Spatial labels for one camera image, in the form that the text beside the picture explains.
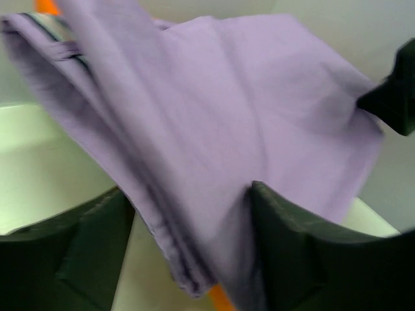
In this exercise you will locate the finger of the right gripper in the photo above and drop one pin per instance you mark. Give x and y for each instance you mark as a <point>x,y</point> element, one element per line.
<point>392,101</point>

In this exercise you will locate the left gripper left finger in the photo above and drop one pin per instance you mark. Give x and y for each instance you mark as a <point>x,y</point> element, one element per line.
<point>71,261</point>

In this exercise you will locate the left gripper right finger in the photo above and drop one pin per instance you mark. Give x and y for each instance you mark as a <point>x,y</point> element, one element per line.
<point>309,263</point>

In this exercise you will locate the purple trousers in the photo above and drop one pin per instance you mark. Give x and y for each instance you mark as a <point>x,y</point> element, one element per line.
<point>185,116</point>

